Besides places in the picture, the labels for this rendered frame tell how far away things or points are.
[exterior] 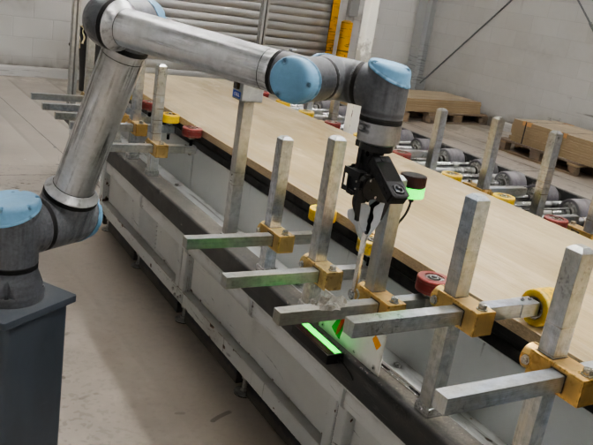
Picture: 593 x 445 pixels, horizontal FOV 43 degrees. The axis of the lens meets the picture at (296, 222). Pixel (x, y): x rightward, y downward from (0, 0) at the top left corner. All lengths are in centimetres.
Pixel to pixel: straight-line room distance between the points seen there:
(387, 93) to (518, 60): 941
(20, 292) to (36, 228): 17
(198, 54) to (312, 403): 130
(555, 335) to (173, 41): 95
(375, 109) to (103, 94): 74
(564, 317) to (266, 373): 160
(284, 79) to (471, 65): 1007
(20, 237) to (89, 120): 34
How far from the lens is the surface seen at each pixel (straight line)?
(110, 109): 197
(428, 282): 174
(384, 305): 167
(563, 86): 1041
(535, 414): 140
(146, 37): 168
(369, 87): 154
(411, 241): 202
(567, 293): 131
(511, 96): 1093
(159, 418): 274
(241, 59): 153
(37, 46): 951
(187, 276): 329
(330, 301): 161
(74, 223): 213
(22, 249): 204
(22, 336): 209
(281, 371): 264
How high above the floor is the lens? 150
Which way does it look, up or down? 17 degrees down
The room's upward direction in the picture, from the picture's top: 9 degrees clockwise
